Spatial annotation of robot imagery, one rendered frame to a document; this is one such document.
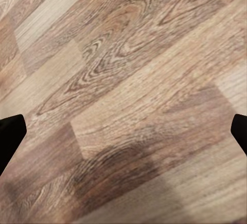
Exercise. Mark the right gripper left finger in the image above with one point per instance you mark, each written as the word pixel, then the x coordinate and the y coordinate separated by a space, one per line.
pixel 12 131

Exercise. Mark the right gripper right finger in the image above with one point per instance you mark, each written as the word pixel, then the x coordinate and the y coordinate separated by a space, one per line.
pixel 239 130

